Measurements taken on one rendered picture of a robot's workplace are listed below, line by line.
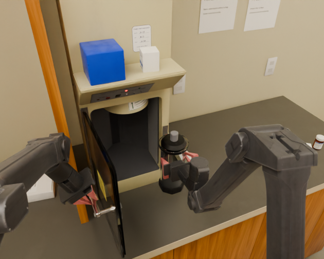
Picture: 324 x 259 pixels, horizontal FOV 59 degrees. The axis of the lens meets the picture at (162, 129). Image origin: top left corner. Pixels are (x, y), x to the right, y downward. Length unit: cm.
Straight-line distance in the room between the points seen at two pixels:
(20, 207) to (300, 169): 41
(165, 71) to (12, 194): 62
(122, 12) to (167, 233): 77
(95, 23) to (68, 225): 74
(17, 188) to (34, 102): 106
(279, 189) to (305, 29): 158
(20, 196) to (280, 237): 40
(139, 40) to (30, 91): 65
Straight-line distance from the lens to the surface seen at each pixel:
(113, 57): 79
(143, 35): 91
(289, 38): 194
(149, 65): 86
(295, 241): 55
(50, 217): 124
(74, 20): 85
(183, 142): 100
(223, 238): 134
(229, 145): 57
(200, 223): 116
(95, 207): 87
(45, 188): 129
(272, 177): 51
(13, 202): 37
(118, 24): 88
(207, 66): 162
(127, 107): 102
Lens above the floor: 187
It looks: 36 degrees down
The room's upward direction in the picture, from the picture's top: 1 degrees clockwise
